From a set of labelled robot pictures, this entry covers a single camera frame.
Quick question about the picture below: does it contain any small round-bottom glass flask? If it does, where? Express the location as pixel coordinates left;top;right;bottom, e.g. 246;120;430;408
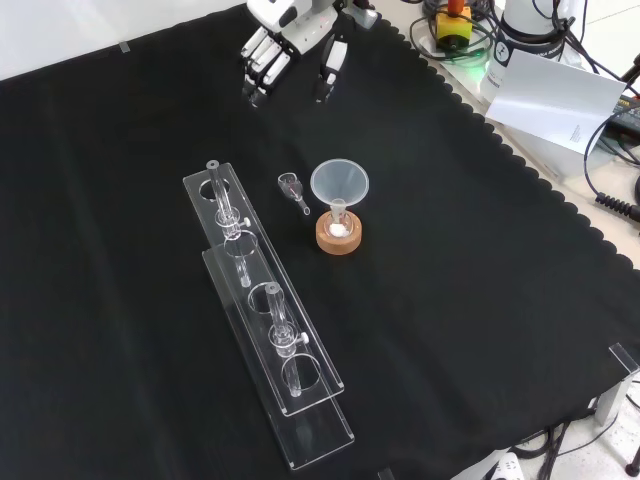
324;197;354;239

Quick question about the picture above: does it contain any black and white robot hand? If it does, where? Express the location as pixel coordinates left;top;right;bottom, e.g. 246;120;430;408
239;0;382;109

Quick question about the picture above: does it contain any cork ring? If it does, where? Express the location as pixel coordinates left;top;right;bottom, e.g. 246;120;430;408
314;209;363;257

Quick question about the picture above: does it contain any translucent plastic funnel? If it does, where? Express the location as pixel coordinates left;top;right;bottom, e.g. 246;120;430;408
309;158;371;212

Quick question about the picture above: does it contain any black looped cable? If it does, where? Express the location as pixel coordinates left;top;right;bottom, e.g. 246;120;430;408
409;0;501;64

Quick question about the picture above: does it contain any black cable bundle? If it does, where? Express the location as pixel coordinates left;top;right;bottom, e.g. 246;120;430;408
513;418;604;480

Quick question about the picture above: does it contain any black power adapter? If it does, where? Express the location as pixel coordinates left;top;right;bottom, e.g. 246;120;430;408
610;93;640;135

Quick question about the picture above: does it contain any white power strip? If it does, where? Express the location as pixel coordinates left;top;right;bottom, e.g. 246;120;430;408
482;452;524;480

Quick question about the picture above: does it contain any white folded paper card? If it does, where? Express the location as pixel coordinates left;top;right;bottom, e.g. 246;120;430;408
485;51;628;179

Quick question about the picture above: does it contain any yellow stop button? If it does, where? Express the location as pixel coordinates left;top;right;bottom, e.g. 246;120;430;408
433;0;474;51

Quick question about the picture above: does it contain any black table cloth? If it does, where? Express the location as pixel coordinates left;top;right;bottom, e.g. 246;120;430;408
0;0;640;480

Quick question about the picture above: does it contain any white column with black band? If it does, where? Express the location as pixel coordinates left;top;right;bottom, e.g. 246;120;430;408
494;0;584;64

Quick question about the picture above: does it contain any clear acrylic funnel stand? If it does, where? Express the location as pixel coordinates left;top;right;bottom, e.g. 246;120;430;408
182;159;357;473

